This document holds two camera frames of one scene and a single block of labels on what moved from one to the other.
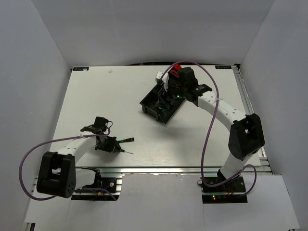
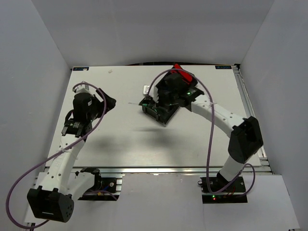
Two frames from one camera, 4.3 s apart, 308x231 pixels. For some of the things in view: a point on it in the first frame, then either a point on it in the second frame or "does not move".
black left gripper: [113, 143] → [110, 103]
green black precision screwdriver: [131, 139] → [145, 105]
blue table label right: [223, 67] does not move
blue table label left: [81, 69] does not move
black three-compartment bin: [164, 115] does not move
